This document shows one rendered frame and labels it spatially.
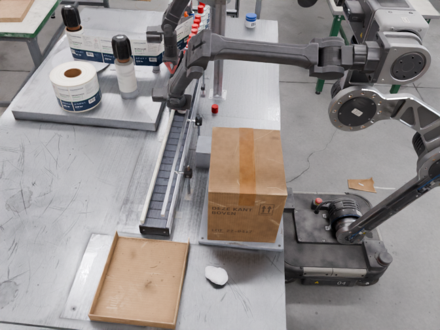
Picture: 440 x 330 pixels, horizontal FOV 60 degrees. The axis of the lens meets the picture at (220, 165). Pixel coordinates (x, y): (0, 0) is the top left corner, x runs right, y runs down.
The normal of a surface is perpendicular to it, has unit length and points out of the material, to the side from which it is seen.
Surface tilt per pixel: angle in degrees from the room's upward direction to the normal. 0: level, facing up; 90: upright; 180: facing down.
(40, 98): 0
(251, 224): 90
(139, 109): 0
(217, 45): 39
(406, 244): 0
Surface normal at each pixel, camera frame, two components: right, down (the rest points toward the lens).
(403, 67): -0.02, 0.73
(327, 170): 0.04, -0.69
